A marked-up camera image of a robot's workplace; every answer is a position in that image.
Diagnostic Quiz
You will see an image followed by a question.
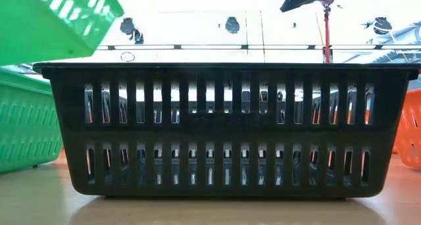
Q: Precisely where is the green plastic basket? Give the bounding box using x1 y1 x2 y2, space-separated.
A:
0 0 125 66
0 68 64 175

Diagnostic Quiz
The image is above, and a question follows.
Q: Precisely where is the black plastic basket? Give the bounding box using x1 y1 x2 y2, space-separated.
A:
32 62 420 199

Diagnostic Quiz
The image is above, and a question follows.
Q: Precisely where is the dark round background fixture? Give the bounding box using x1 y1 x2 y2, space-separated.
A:
119 16 145 45
225 16 241 34
373 16 393 36

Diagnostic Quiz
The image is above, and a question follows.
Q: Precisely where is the orange plastic basket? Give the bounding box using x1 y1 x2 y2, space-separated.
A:
392 88 421 170

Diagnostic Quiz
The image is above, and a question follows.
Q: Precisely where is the long horizontal background rail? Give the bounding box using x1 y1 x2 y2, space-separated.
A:
95 43 421 51

